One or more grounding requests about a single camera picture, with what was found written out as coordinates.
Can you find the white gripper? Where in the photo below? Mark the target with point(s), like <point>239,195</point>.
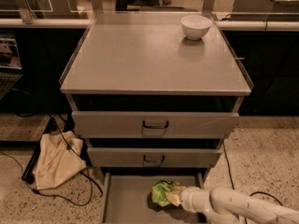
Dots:
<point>188,197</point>

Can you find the green rice chip bag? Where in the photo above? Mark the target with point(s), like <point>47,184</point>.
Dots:
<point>159,190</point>

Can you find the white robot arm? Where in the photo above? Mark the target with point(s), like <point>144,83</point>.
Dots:
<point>223,205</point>

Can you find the bottom grey open drawer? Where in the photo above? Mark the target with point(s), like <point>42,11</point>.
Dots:
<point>127,199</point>

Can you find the middle grey drawer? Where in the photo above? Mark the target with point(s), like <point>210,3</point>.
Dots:
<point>153,157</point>

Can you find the grey metal drawer cabinet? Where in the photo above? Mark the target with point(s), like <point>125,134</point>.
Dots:
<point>143,62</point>

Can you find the top grey drawer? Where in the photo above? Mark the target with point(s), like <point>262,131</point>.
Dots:
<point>125,124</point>

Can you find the cream cloth bag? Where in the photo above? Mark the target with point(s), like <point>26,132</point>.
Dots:
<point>59,159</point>

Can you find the white ceramic bowl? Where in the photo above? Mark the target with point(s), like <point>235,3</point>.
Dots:
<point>195,26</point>

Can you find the laptop computer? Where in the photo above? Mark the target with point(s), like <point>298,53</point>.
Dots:
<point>10,62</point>

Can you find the white horizontal rail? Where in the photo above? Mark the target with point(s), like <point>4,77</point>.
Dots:
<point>280,26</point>

